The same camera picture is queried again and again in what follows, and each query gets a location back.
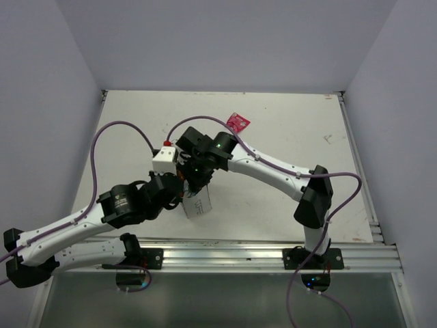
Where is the white paper coffee bag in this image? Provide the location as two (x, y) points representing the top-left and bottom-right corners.
(182, 186), (212, 219)

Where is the red snack packet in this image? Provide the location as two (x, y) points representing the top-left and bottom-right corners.
(177, 170), (187, 185)

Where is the silver mints sachet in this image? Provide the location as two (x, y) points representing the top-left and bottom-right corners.
(183, 185), (199, 199)

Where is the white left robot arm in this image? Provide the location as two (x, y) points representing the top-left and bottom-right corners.
(3, 173), (184, 288)

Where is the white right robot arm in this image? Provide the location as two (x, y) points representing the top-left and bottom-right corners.
(175, 127), (333, 269)

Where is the pink small snack packet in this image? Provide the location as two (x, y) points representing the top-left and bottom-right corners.
(226, 113), (251, 133)

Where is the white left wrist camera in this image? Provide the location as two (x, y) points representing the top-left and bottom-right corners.
(152, 146), (178, 175)

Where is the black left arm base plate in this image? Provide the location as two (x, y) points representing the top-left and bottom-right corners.
(102, 248), (164, 270)

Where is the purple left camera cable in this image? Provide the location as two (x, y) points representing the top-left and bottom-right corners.
(0, 120), (156, 263)

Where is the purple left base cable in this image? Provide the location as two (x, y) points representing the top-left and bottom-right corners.
(0, 264), (152, 293)

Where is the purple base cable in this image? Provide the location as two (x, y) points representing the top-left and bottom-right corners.
(285, 221), (356, 328)
(0, 264), (152, 293)

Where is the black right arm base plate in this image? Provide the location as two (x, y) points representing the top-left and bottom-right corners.
(282, 246), (345, 270)

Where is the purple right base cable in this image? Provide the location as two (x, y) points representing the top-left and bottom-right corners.
(285, 221), (356, 328)

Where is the aluminium rail frame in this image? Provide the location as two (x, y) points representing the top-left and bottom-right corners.
(55, 237), (402, 273)

